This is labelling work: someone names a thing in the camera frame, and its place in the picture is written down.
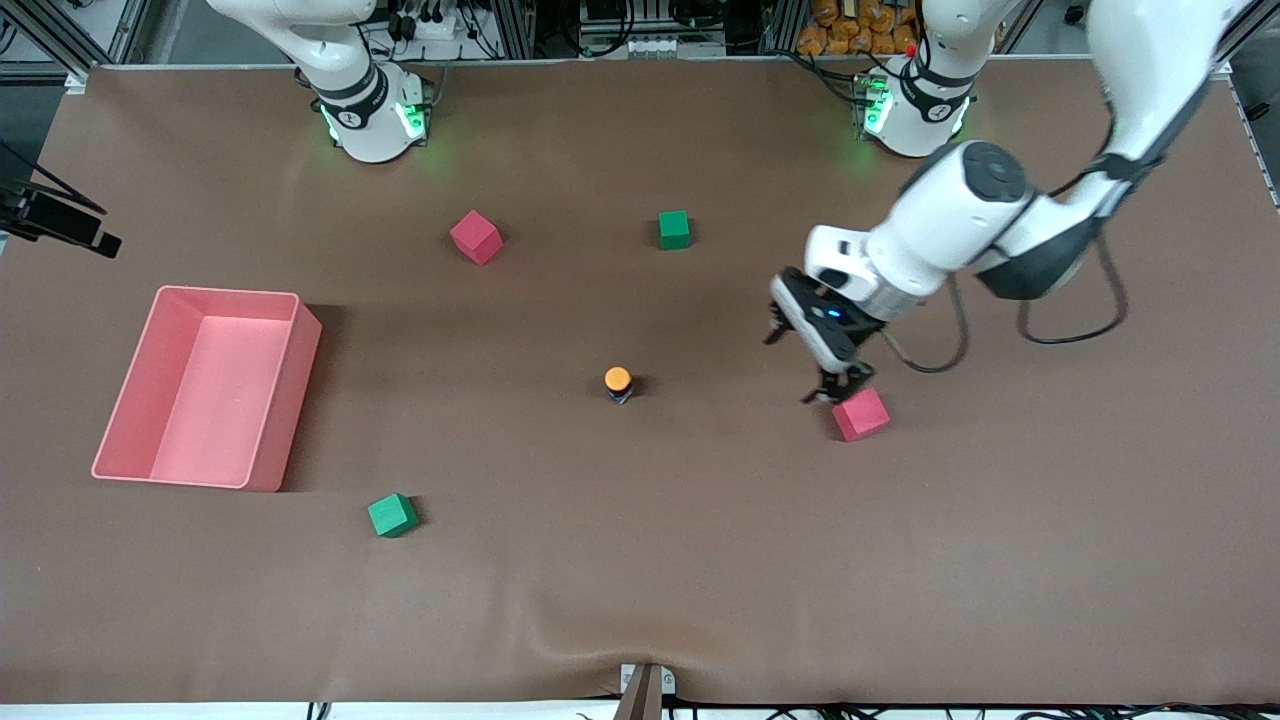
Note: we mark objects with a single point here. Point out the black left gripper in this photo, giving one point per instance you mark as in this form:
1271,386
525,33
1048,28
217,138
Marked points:
846,375

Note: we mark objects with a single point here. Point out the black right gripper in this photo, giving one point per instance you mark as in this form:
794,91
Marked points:
61,218

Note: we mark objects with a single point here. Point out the orange capped black button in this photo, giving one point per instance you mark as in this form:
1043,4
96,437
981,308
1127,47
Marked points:
618,379

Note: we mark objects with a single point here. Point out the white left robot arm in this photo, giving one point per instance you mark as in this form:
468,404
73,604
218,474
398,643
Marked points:
950,220

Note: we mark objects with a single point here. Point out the pink foam cube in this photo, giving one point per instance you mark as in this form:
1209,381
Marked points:
475,238
862,417

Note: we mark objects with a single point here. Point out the pink plastic bin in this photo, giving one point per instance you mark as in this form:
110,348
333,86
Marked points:
210,420

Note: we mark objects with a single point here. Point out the green foam cube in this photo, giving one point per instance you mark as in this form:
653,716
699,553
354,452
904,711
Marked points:
391,516
674,230

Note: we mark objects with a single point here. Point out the brown table cover mat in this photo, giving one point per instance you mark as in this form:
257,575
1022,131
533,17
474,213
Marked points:
640,580

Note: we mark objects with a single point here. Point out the orange bag pile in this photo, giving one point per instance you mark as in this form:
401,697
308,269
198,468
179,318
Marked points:
850,30

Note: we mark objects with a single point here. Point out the white connector block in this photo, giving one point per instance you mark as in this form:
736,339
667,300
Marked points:
650,47

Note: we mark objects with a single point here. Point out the white power strip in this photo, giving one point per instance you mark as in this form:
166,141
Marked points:
430,26

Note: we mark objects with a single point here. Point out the aluminium frame post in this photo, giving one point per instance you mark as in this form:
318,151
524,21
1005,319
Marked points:
76,80
1225,68
515,25
782,25

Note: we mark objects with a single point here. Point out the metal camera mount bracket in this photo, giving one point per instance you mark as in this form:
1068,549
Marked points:
642,700

